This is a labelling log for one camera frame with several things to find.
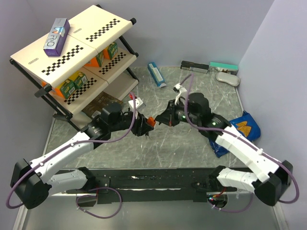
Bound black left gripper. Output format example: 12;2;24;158
109;108;153;136

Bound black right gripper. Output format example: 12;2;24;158
157;99;200;126

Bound orange black padlock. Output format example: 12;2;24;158
146;116;156;138

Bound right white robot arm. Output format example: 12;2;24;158
155;93;293;206

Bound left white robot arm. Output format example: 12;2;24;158
10;103;155;209

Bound blue long box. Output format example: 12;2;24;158
147;62;166;88

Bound brown paper package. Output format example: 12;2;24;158
82;92;123;118

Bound black long box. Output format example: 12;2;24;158
180;60;209;74

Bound grey oval case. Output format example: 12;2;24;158
216;72;241;87

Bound teal white box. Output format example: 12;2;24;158
209;62;238;75

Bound blue chips bag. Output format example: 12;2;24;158
208;110;261;159

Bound green scrub daddy box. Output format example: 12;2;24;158
69;71;88;90
55;79;76;99

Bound orange green box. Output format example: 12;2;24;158
85;51;104;67
103;42;118;60

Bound beige checkered shelf rack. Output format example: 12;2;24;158
10;5;139;130

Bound green Scrub Daddy box front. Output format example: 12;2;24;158
55;79;76;99

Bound purple silver box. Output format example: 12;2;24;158
43;18;70;57

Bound purple cable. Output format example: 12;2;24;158
5;92;138;209
208;189;254;214
76;186;123;220
177;73;299;204

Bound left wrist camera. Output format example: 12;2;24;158
128;98;146;112

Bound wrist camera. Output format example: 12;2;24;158
173;83;187;105
128;98;146;112

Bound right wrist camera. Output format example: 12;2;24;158
173;83;187;105

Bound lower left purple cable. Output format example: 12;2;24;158
76;186;123;220

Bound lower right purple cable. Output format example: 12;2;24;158
208;189;254;214

